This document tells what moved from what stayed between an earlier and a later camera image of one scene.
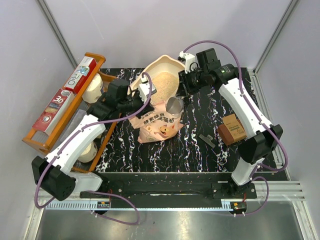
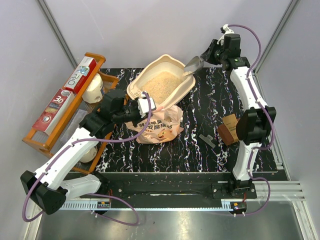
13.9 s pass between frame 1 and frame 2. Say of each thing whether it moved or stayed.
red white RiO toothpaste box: stayed
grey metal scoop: moved
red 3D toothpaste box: stayed
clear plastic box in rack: stayed
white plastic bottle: stayed
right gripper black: moved
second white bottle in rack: stayed
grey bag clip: stayed
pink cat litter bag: moved
